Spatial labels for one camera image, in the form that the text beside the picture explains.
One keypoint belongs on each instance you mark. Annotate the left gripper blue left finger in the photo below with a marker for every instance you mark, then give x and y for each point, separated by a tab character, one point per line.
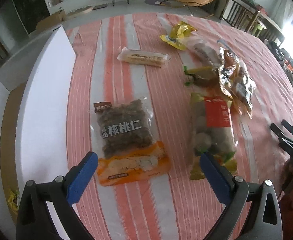
34	220

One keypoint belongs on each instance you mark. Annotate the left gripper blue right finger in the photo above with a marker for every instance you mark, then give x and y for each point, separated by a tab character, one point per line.
263	220

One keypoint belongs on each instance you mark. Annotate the yellow black snack packet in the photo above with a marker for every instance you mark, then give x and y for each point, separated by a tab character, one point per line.
13	201

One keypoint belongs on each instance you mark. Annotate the yellow-edged clear nut bag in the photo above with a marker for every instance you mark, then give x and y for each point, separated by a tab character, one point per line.
235	81

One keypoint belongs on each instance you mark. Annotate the walnut kernel orange bag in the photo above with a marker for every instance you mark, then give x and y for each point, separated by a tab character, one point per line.
126	141

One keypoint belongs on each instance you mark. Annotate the clear bag brown cakes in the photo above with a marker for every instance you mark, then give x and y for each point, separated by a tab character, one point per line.
206	54

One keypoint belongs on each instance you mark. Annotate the yellow crinkled snack bag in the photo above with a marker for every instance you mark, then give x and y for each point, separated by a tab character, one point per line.
177	34

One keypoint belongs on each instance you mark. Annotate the long biscuit packet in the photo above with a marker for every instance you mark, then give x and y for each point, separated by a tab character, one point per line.
140	57

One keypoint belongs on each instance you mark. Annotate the white cardboard storage box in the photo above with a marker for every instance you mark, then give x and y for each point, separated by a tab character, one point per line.
45	67

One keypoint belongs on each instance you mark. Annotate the small green-yellow dark packet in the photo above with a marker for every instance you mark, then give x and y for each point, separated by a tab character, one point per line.
202	77

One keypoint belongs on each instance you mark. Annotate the dark wooden chair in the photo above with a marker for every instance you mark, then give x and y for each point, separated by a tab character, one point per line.
240	14

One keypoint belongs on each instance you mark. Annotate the red striped tablecloth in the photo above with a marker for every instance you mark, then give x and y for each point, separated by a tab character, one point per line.
170	206

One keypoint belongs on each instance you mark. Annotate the brown cardboard box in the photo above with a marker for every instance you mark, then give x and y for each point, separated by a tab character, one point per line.
51	21

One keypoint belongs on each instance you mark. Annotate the black tall display cabinet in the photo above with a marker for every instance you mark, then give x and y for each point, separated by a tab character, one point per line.
31	12

